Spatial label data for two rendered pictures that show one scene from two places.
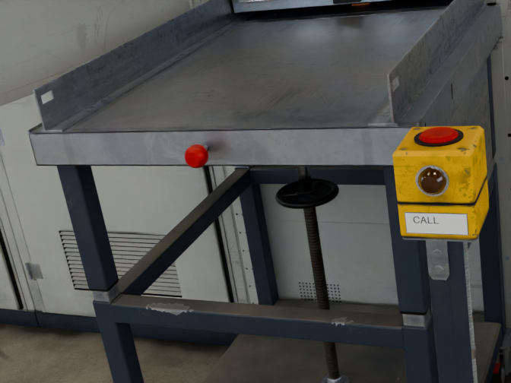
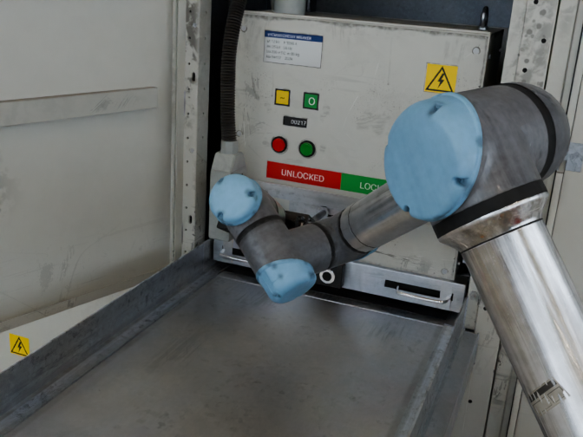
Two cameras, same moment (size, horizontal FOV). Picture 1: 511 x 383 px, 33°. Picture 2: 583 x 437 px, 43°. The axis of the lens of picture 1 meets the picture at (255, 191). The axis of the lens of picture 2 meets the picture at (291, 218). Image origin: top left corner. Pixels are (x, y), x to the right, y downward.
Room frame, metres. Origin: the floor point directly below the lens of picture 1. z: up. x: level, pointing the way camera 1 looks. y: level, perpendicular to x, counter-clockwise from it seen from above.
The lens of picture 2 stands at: (0.44, -0.02, 1.47)
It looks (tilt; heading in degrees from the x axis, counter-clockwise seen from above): 19 degrees down; 354
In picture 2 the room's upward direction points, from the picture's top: 4 degrees clockwise
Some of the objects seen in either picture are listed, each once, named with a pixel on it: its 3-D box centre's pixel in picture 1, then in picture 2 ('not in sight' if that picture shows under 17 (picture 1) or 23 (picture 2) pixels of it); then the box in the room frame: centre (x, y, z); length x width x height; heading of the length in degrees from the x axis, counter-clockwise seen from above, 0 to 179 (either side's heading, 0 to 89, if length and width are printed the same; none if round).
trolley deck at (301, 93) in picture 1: (290, 77); (254, 392); (1.48, -0.09, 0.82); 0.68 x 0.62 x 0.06; 153
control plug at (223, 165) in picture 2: not in sight; (228, 194); (1.85, -0.05, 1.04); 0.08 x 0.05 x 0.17; 153
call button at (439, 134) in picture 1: (439, 140); not in sight; (0.83, -0.19, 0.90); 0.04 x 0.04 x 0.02
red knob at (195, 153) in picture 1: (199, 153); not in sight; (1.15, 0.07, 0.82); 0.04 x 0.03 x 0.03; 153
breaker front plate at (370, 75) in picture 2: not in sight; (343, 150); (1.82, -0.26, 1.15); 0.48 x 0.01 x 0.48; 63
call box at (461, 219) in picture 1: (442, 182); not in sight; (0.83, -0.19, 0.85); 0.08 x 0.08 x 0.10; 63
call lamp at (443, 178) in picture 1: (430, 182); not in sight; (0.79, -0.17, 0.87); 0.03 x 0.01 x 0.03; 63
